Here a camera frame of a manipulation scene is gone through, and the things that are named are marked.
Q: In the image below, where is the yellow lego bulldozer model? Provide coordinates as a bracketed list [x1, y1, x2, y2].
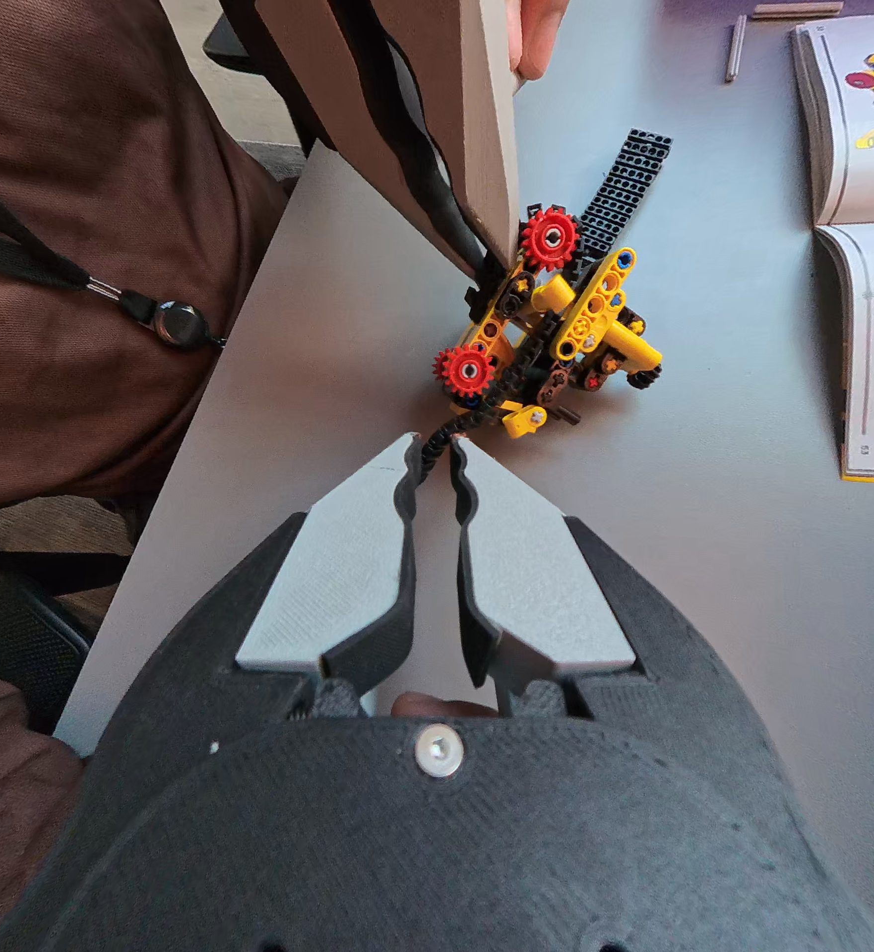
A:
[433, 204, 665, 441]

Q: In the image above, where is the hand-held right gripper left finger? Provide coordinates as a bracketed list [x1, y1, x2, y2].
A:
[235, 433, 417, 700]

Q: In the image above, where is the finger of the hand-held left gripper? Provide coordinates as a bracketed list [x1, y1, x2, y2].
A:
[376, 0, 522, 261]
[254, 0, 486, 282]

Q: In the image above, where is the person's right hand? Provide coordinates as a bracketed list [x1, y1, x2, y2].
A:
[391, 690, 499, 719]

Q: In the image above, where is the person's left hand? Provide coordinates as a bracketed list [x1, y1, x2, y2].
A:
[506, 0, 572, 83]

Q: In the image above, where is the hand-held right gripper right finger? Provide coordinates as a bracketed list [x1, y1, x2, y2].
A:
[448, 437, 637, 689]

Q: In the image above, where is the black lego track strip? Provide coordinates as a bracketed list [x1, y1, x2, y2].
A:
[574, 128, 674, 261]
[418, 204, 594, 480]

